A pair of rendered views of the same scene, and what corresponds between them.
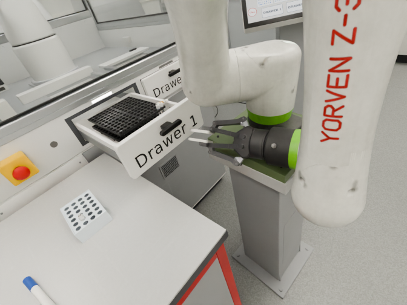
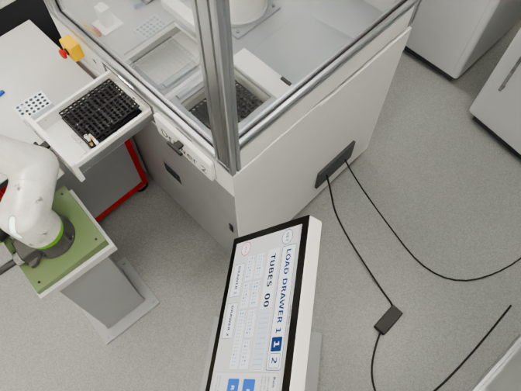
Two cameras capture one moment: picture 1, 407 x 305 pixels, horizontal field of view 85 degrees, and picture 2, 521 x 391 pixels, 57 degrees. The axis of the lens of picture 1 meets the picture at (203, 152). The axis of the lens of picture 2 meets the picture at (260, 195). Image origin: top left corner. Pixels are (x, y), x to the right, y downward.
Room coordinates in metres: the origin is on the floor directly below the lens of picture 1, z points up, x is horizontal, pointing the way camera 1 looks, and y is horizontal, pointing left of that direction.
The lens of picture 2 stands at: (1.16, -0.87, 2.28)
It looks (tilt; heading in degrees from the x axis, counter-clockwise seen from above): 63 degrees down; 84
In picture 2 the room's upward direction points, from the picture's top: straight up
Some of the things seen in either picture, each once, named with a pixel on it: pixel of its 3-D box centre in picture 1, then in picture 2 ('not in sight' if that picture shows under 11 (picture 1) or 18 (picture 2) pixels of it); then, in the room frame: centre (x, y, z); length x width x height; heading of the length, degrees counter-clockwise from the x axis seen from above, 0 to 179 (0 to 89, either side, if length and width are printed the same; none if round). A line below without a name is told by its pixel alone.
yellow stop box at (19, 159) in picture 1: (18, 168); (70, 48); (0.57, 0.54, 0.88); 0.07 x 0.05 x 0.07; 130
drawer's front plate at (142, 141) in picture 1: (165, 133); (53, 147); (0.55, 0.09, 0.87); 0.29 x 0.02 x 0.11; 130
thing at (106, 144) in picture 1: (128, 121); (104, 113); (0.71, 0.22, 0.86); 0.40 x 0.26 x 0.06; 40
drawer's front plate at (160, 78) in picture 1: (171, 78); (184, 146); (0.99, 0.05, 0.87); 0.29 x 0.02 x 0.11; 130
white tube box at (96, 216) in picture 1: (85, 213); (34, 108); (0.41, 0.34, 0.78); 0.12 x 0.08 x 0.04; 36
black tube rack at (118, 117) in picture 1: (128, 120); (101, 114); (0.70, 0.22, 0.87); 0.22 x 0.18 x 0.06; 40
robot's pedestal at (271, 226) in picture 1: (270, 210); (91, 275); (0.54, -0.21, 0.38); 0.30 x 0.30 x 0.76; 35
